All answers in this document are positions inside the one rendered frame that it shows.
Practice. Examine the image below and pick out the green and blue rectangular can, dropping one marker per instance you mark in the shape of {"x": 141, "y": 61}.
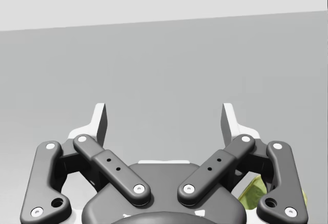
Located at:
{"x": 252, "y": 194}

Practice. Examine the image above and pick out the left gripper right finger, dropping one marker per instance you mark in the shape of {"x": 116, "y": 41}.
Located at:
{"x": 284, "y": 172}

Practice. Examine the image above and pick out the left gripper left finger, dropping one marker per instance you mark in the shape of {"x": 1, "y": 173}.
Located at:
{"x": 46, "y": 172}

